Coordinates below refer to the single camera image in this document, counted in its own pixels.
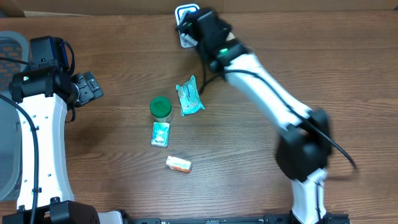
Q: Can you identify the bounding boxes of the beige plastic pouch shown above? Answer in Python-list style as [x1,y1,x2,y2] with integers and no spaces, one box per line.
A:
[226,32,235,41]

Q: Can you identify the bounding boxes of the orange white tissue pack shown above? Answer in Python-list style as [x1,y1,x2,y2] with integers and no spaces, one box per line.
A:
[165,156,192,173]

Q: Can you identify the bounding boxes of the blue Kleenex tissue pack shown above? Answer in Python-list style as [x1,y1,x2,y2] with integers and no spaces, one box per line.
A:
[151,122,170,147]

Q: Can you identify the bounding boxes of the green lid jar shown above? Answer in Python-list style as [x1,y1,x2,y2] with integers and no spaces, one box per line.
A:
[150,96,174,123]

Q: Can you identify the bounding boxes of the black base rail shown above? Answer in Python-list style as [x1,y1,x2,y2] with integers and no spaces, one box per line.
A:
[127,213,352,224]

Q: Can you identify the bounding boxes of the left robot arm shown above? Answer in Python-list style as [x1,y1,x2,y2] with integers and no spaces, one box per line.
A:
[1,31,128,224]

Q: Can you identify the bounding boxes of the white barcode scanner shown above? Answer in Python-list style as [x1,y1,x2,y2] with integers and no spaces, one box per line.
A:
[175,3,200,49]

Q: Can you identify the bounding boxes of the grey plastic basket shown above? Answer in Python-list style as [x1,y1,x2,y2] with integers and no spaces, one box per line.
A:
[1,30,30,201]

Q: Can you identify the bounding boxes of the teal tissue pack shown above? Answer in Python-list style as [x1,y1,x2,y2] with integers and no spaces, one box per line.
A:
[175,75,205,116]

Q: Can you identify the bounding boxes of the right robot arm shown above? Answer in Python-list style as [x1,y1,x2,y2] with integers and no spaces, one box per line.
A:
[175,4,331,223]

